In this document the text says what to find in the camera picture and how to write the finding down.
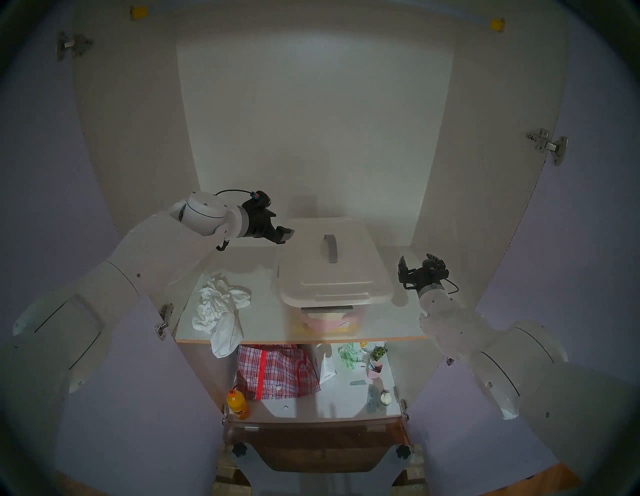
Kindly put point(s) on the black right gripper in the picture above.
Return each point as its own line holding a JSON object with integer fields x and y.
{"x": 425, "y": 279}

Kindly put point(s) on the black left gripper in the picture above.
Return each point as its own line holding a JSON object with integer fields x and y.
{"x": 260, "y": 222}

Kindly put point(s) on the clear plastic storage bin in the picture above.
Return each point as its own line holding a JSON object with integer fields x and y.
{"x": 357, "y": 320}

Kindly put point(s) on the white clothing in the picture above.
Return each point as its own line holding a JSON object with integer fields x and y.
{"x": 220, "y": 310}

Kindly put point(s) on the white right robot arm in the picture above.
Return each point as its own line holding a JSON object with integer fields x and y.
{"x": 525, "y": 360}

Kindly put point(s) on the grey robot base stand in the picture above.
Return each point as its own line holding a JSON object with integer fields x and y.
{"x": 320, "y": 482}

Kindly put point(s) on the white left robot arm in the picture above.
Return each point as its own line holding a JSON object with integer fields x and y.
{"x": 150, "y": 250}

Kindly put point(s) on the yellow clothing item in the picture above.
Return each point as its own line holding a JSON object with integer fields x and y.
{"x": 305, "y": 331}

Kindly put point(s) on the white wooden wardrobe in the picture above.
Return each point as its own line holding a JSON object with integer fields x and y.
{"x": 310, "y": 125}

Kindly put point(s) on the green patterned cloth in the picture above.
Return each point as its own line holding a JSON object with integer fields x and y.
{"x": 352, "y": 356}

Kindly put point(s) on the pink cup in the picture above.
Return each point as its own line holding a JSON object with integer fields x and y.
{"x": 375, "y": 371}

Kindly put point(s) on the white paper bag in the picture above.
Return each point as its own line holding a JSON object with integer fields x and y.
{"x": 326, "y": 370}

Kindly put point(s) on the small steel door hinge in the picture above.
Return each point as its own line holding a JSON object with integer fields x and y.
{"x": 405, "y": 410}
{"x": 225, "y": 415}

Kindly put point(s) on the red plaid woven bag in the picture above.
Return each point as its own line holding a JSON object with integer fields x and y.
{"x": 277, "y": 372}

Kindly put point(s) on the lilac wardrobe door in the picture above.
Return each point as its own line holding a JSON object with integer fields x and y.
{"x": 140, "y": 425}
{"x": 575, "y": 250}

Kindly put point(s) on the orange juice bottle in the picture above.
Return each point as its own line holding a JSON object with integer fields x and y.
{"x": 238, "y": 402}

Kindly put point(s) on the black star knob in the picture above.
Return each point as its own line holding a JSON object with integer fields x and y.
{"x": 403, "y": 452}
{"x": 239, "y": 450}

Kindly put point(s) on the brown wooden drawer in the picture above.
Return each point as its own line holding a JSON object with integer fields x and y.
{"x": 325, "y": 445}

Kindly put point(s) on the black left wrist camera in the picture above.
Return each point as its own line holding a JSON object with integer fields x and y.
{"x": 260, "y": 197}

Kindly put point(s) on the yellow rod bracket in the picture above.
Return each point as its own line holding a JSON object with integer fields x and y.
{"x": 497, "y": 25}
{"x": 139, "y": 12}

